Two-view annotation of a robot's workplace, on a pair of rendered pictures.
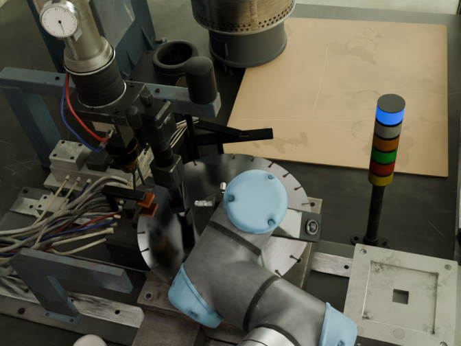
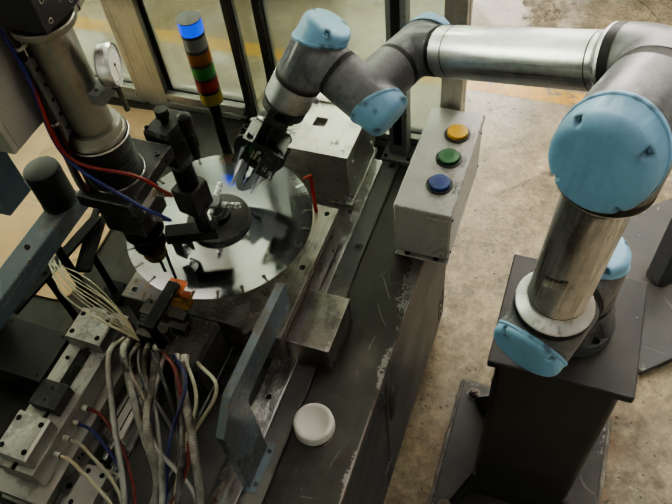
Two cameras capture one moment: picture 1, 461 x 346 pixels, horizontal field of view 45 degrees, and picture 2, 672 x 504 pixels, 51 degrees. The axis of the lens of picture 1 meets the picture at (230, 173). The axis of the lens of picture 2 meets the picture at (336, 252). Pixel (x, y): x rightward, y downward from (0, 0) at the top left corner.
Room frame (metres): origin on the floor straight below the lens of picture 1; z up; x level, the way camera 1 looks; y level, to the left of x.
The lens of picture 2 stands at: (0.40, 0.83, 1.88)
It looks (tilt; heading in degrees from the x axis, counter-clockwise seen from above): 52 degrees down; 272
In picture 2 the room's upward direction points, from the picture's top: 8 degrees counter-clockwise
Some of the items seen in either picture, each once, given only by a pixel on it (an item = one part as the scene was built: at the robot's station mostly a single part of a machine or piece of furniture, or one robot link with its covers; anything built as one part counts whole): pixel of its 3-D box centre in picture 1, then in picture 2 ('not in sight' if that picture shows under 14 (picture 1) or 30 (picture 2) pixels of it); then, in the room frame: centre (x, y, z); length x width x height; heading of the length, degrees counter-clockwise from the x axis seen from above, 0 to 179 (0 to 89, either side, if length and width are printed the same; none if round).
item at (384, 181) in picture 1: (381, 172); (210, 94); (0.65, -0.28, 0.98); 0.05 x 0.04 x 0.03; 156
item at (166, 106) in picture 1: (159, 141); (180, 162); (0.63, 0.10, 1.17); 0.06 x 0.05 x 0.20; 57
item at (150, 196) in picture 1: (130, 202); (168, 312); (0.71, 0.21, 0.95); 0.10 x 0.03 x 0.07; 66
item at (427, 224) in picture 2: not in sight; (440, 183); (0.21, -0.12, 0.82); 0.28 x 0.11 x 0.15; 66
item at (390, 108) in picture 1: (389, 109); (190, 24); (0.65, -0.28, 1.14); 0.05 x 0.04 x 0.03; 156
